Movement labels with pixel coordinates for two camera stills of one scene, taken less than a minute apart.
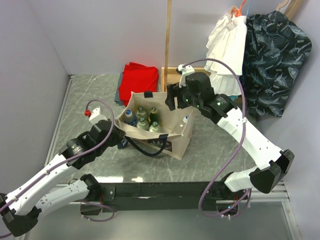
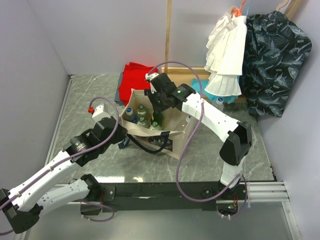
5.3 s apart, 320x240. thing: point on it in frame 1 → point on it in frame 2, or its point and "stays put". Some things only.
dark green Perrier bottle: (153, 116) → (158, 118)
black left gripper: (119, 136) stays put
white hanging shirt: (227, 43) stays put
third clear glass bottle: (154, 127) stays put
